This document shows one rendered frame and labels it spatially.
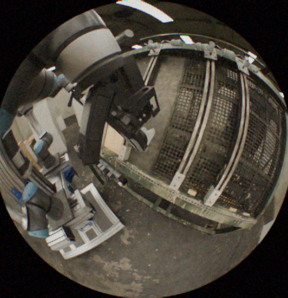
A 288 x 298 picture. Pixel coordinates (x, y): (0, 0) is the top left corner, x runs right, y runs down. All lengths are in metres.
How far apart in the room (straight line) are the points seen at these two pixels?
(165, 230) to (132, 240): 0.49
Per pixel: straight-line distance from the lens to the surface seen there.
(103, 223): 1.37
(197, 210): 0.74
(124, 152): 0.73
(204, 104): 0.61
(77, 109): 4.41
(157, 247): 1.53
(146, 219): 1.48
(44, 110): 2.94
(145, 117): 0.16
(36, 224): 0.47
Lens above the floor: 1.47
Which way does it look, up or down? 41 degrees down
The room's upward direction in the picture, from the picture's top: straight up
